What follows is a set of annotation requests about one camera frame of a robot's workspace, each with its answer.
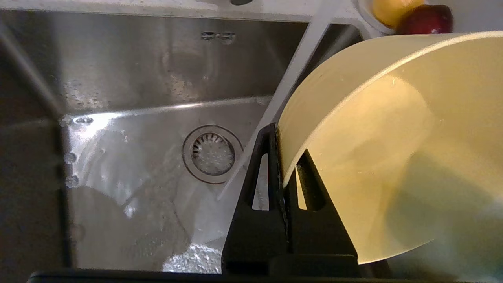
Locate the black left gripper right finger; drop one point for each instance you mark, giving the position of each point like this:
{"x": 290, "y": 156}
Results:
{"x": 318, "y": 236}

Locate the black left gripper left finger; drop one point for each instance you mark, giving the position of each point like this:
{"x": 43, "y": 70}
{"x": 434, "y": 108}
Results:
{"x": 255, "y": 236}

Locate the yellow bowl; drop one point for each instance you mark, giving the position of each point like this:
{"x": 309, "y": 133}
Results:
{"x": 393, "y": 157}

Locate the stainless steel sink basin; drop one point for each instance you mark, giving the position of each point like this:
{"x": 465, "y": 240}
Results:
{"x": 137, "y": 78}

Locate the round metal drain strainer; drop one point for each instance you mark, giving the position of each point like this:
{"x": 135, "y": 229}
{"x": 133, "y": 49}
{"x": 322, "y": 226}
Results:
{"x": 212, "y": 153}

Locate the small white fruit dish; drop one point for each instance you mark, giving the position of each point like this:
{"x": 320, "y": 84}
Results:
{"x": 367, "y": 19}

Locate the yellow pear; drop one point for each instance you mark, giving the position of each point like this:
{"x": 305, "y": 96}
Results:
{"x": 395, "y": 10}

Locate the dark red apple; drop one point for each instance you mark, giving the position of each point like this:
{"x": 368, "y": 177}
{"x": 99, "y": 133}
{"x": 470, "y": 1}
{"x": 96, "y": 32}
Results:
{"x": 426, "y": 19}

